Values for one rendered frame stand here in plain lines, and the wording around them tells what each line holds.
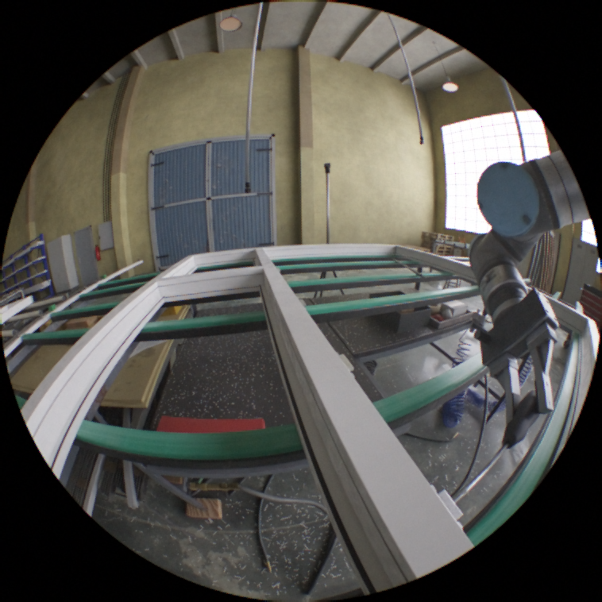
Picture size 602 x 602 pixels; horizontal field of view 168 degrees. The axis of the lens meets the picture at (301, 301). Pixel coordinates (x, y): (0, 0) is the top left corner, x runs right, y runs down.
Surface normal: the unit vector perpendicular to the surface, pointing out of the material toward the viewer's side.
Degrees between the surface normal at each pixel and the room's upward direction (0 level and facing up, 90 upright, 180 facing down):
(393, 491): 0
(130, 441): 0
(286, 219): 90
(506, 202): 92
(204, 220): 90
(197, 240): 90
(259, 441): 0
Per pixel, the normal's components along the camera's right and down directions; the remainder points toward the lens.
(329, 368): -0.01, -0.93
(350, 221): 0.24, 0.37
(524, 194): -0.96, 0.15
